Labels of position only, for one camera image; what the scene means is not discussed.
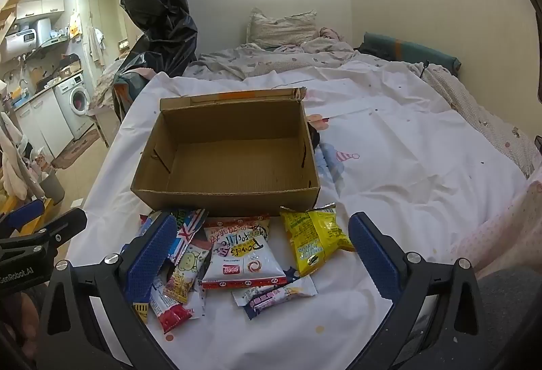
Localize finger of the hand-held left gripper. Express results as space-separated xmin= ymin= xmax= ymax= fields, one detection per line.
xmin=0 ymin=199 xmax=46 ymax=237
xmin=38 ymin=208 xmax=88 ymax=247

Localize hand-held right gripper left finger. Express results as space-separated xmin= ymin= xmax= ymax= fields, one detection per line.
xmin=36 ymin=212 xmax=179 ymax=370

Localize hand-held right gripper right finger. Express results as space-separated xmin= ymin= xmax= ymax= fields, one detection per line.
xmin=348 ymin=211 xmax=487 ymax=370

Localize yellow white cartoon snack packet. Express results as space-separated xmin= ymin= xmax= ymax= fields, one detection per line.
xmin=163 ymin=243 xmax=212 ymax=304

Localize red white snack packet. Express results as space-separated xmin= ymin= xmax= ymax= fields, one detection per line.
xmin=148 ymin=274 xmax=206 ymax=334

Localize flag print snack packet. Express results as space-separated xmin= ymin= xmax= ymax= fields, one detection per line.
xmin=138 ymin=207 xmax=209 ymax=265

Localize white red-edged snack packet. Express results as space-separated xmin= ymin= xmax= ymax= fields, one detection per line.
xmin=201 ymin=215 xmax=287 ymax=290

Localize white purple snack packet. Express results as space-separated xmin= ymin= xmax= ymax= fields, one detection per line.
xmin=231 ymin=276 xmax=318 ymax=319

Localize brown cardboard box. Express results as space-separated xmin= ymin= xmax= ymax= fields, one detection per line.
xmin=130 ymin=87 xmax=321 ymax=217

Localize grey trash bin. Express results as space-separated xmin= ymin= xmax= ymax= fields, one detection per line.
xmin=38 ymin=167 xmax=66 ymax=203

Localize beige hanging clothes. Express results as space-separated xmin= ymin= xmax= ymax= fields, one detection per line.
xmin=0 ymin=111 xmax=32 ymax=199

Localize brown floor rug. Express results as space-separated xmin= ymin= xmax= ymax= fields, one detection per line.
xmin=51 ymin=128 xmax=102 ymax=169

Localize white base cabinet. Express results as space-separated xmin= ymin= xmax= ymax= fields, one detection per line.
xmin=13 ymin=88 xmax=75 ymax=161

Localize white washing machine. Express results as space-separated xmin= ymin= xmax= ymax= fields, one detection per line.
xmin=54 ymin=74 xmax=96 ymax=140

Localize pink dotted cloth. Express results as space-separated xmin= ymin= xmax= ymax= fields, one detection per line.
xmin=451 ymin=173 xmax=542 ymax=275

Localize teal orange cloth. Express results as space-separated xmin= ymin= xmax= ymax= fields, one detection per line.
xmin=112 ymin=71 xmax=149 ymax=121

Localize grey clothing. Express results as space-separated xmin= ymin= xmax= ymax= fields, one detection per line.
xmin=474 ymin=268 xmax=542 ymax=370

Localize white water heater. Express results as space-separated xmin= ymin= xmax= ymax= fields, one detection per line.
xmin=0 ymin=18 xmax=54 ymax=61

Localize white hanging towel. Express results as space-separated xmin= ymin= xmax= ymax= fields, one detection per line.
xmin=87 ymin=27 xmax=106 ymax=66

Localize green rolled mat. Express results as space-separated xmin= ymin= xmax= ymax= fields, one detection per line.
xmin=356 ymin=31 xmax=462 ymax=76

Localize floral quilt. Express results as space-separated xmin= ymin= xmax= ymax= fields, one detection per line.
xmin=182 ymin=26 xmax=424 ymax=80

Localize black plastic bag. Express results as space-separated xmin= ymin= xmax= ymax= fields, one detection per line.
xmin=112 ymin=0 xmax=198 ymax=121

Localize patterned pillow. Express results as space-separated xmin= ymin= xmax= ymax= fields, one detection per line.
xmin=247 ymin=8 xmax=318 ymax=49

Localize white wall cabinet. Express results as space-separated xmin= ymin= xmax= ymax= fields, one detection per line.
xmin=16 ymin=0 xmax=66 ymax=20

